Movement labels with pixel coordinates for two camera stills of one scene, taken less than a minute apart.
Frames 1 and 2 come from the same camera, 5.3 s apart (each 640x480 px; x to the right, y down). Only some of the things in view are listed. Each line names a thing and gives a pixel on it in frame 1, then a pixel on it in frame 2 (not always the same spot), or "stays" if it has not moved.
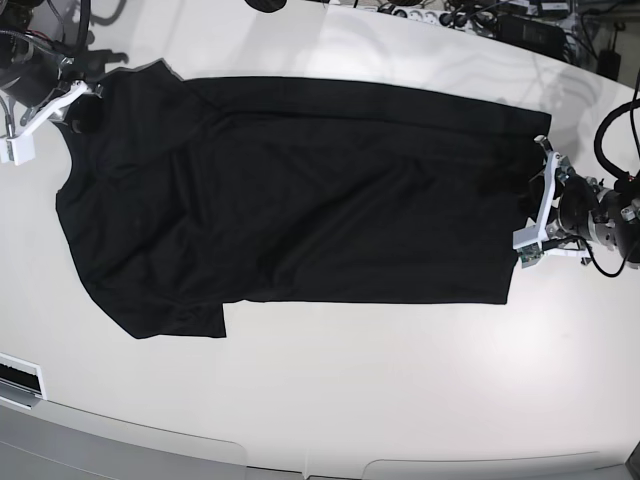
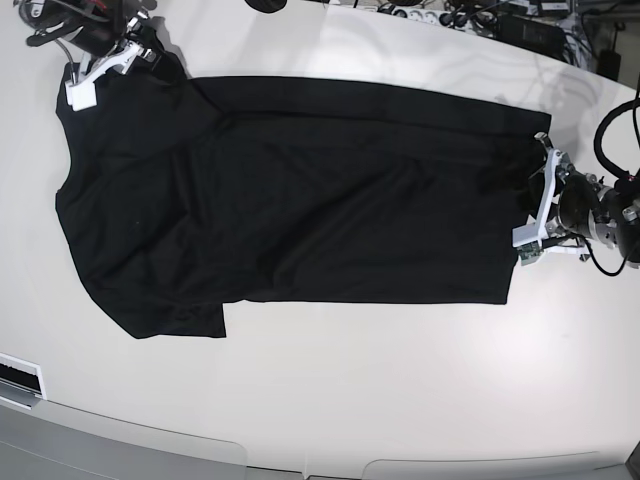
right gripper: x=576 y=201 stays
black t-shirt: x=183 y=195 stays
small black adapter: x=609 y=64 stays
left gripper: x=36 y=72 -> x=99 y=38
